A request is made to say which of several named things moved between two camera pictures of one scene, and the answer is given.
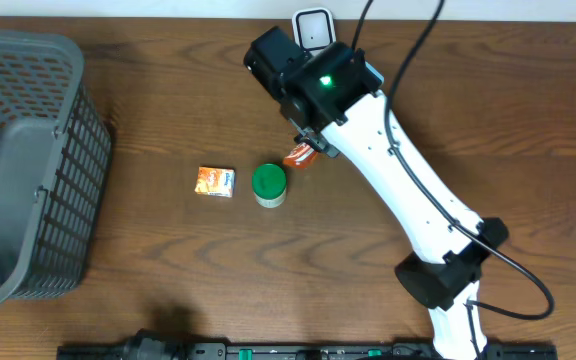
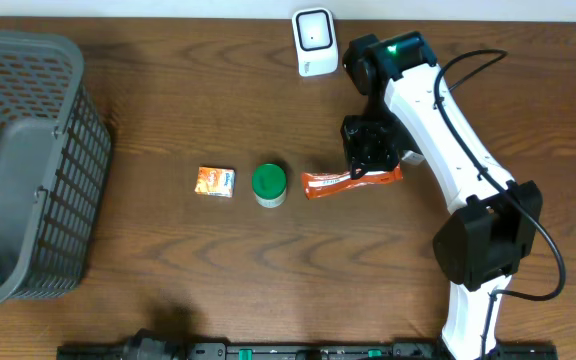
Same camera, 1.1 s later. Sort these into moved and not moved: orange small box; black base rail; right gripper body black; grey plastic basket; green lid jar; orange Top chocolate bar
Moved: right gripper body black; orange Top chocolate bar
Not moved: grey plastic basket; black base rail; green lid jar; orange small box
